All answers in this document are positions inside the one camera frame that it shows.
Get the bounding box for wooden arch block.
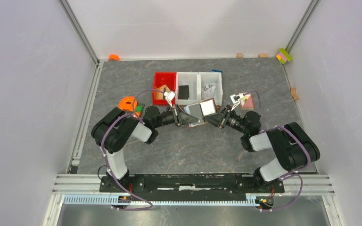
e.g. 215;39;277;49
290;87;299;101

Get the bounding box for black card in bin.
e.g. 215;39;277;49
178;85;189;100

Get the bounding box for cards in white bin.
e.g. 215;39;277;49
202;84;216;100

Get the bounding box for white plastic bin left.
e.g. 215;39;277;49
176;72;201;105

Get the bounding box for red plastic bin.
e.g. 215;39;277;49
152;72;177;105

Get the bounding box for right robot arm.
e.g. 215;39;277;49
203;108;320;192

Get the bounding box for blue toy piece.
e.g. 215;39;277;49
211;69;223;73

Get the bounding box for cards in red bin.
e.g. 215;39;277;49
155;84;169;100

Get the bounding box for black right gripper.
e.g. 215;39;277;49
203;105;248;135

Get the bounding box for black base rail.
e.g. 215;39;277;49
99;173;285;202

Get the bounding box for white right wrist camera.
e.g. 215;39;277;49
230;93;246;111

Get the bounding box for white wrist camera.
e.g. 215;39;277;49
163;91;176;108
230;93;246;111

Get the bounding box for white plastic bin right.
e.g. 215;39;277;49
197;72;223;106

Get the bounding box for brown leather card holder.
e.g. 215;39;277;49
184;98;217;128

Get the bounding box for colourful toy block stack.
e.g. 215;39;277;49
276;48;293;65

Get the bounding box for dark grey credit card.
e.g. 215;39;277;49
185;103;203;120

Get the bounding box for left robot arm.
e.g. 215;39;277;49
91;105;199;192

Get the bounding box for green toy block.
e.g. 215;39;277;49
135;105;144;113

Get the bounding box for playing card box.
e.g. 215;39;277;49
240;93;254;110

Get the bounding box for white plastic bin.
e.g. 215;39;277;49
176;72;201;105
197;72;223;106

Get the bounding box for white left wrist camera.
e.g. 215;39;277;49
163;91;176;108

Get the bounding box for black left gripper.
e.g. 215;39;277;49
154;104;198;128

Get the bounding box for orange tape dispenser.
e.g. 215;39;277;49
117;96;138;112

